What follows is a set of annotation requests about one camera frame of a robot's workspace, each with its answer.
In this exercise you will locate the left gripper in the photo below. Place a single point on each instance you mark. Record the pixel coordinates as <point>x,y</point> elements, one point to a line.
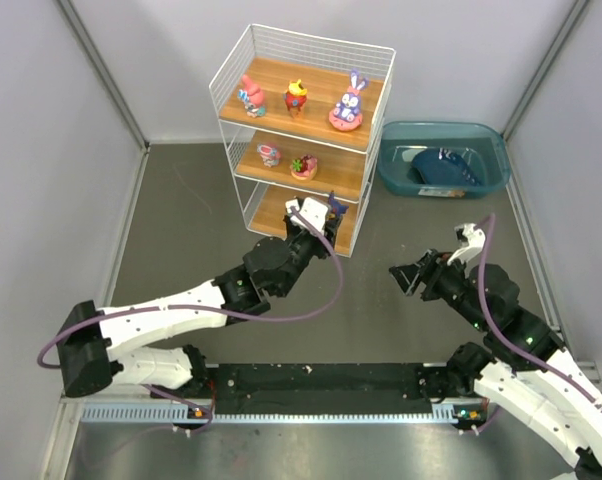
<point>311,238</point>

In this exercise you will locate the dark blue pouch in bin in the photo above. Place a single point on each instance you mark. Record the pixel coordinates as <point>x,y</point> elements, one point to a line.
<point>442,166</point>

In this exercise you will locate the yellow bear ice cream cone toy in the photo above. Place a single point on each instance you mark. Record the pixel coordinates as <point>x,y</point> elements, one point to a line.
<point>295,97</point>

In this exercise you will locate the teal plastic bin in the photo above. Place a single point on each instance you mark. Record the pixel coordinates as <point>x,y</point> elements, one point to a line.
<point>481,146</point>

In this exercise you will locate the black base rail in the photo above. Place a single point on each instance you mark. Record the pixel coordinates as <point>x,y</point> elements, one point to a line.
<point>318,389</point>

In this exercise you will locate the purple bunny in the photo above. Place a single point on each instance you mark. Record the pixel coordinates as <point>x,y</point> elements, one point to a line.
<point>347,114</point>

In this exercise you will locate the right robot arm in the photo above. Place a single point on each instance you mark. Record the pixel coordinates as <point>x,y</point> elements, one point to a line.
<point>523,366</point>

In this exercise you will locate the navy bird toy red hat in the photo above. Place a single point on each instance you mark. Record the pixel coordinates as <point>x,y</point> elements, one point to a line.
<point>336,208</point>

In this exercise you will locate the white wire wooden shelf rack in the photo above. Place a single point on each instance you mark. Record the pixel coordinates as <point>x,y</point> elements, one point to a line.
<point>273,57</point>

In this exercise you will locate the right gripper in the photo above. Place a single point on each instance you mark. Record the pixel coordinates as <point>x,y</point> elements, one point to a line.
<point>428,276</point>

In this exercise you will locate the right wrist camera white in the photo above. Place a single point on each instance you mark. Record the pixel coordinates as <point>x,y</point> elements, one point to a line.
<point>471,239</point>

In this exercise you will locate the pink rabbit toy blue bow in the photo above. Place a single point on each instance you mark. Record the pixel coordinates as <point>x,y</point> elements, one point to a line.
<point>252,97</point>

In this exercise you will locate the pink toy with goggles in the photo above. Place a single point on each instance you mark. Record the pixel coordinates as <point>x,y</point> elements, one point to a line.
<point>269,154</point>

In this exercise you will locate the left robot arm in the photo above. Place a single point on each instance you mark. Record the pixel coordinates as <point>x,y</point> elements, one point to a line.
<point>101,347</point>

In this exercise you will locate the pink bear donut toy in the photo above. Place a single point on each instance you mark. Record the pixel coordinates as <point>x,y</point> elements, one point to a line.
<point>304,168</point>

